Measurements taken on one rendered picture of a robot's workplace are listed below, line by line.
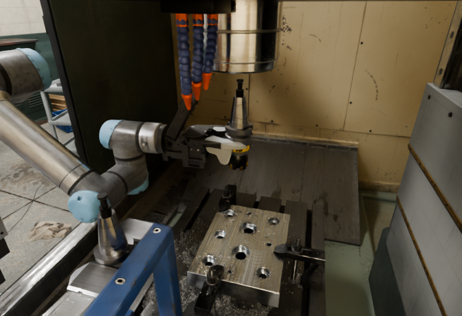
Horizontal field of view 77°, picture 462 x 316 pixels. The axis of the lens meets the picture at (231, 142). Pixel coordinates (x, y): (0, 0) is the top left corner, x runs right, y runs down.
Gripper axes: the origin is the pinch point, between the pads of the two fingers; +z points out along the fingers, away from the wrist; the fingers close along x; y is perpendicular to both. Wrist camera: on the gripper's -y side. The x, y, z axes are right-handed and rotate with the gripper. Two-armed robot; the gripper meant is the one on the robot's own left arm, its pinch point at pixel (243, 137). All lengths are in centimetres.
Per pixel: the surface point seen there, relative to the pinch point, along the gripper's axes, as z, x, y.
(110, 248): -15.9, 29.6, 7.5
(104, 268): -16.2, 31.6, 9.9
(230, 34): -1.1, 7.9, -22.8
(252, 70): 2.7, 6.7, -16.6
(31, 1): -409, -369, -36
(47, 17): -66, -24, -24
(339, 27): 29, -99, -17
